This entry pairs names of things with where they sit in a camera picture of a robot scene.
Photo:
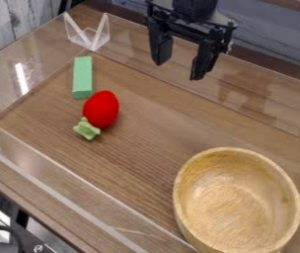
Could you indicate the clear acrylic tray wall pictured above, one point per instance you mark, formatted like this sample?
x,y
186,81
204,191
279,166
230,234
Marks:
x,y
102,191

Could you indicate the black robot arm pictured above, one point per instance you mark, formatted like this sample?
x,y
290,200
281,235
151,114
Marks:
x,y
195,21

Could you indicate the green rectangular block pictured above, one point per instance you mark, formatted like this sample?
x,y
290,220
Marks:
x,y
81,80

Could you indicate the black table frame bracket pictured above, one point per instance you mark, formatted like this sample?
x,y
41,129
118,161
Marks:
x,y
32,244

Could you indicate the clear acrylic corner bracket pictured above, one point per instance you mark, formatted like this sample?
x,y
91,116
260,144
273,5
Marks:
x,y
89,38

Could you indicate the wooden bowl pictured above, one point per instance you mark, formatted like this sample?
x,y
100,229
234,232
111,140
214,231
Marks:
x,y
236,203

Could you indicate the red plush strawberry toy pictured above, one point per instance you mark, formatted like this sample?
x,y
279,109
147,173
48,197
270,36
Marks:
x,y
100,112

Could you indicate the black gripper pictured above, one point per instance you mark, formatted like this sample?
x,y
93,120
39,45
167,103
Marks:
x,y
194,19

